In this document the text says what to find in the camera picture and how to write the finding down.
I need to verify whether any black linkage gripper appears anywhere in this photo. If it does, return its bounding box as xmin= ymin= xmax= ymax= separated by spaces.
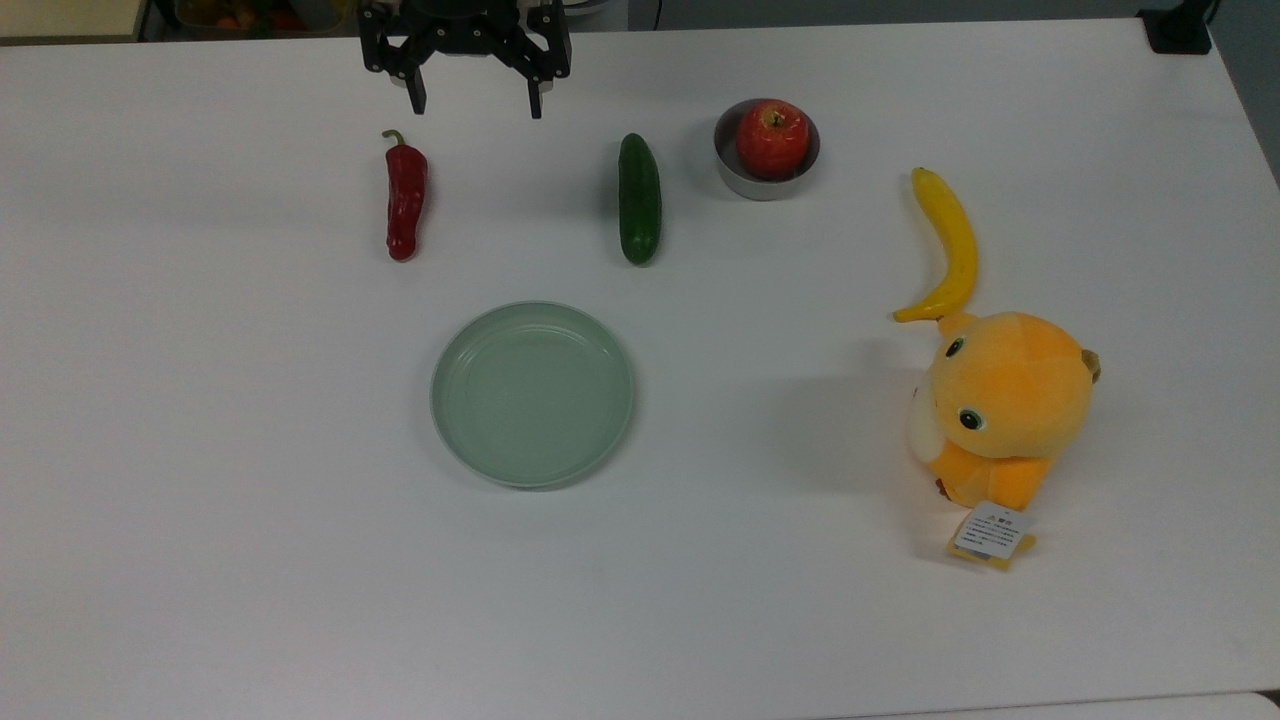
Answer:
xmin=358 ymin=0 xmax=574 ymax=121

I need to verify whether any yellow banana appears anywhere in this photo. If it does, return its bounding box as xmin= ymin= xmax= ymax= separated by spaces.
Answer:
xmin=892 ymin=167 xmax=979 ymax=324

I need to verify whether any pale green plastic plate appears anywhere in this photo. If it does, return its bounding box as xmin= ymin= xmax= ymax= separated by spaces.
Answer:
xmin=430 ymin=301 xmax=637 ymax=490

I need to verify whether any red chili pepper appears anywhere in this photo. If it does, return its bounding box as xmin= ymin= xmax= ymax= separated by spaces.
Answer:
xmin=381 ymin=129 xmax=430 ymax=263

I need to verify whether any dark green cucumber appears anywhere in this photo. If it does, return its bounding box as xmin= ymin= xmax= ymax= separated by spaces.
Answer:
xmin=617 ymin=132 xmax=663 ymax=266

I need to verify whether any clear bin with items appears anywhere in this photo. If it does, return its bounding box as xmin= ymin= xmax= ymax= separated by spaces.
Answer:
xmin=172 ymin=0 xmax=359 ymax=38

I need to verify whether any small metal bowl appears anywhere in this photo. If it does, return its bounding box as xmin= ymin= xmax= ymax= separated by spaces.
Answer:
xmin=713 ymin=98 xmax=822 ymax=202

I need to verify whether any red apple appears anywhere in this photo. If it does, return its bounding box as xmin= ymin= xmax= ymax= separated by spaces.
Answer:
xmin=736 ymin=100 xmax=812 ymax=181

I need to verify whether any orange plush toy with tag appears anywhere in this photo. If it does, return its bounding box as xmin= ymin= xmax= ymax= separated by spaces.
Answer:
xmin=905 ymin=310 xmax=1103 ymax=573

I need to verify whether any black camera pole clamp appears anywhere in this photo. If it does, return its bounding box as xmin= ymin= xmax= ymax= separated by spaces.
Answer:
xmin=1138 ymin=0 xmax=1217 ymax=56

